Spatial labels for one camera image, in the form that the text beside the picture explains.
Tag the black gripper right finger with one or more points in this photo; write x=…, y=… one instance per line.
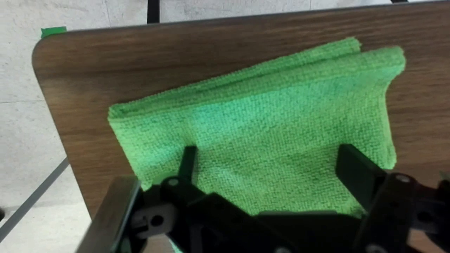
x=359, y=173

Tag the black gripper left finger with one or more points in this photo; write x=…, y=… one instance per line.
x=189, y=163

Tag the green microfibre towel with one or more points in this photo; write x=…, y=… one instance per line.
x=281, y=135

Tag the green floor tape piece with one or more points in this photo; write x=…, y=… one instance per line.
x=54, y=32

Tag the metal table frame strut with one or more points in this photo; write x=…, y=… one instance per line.
x=33, y=201

